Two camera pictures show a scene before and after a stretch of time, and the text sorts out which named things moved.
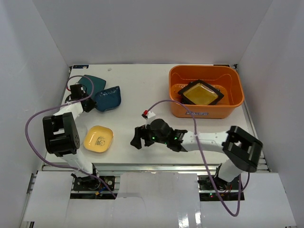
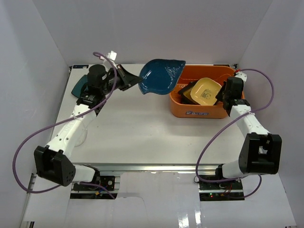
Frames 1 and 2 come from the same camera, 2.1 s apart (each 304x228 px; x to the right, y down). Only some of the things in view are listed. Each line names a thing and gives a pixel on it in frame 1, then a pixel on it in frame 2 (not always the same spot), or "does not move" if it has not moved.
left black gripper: (89, 104) → (123, 79)
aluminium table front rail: (149, 167) does not move
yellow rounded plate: (98, 138) → (204, 90)
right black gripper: (140, 132) → (218, 96)
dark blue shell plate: (109, 98) → (159, 75)
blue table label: (80, 66) does not move
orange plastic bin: (209, 91) does not move
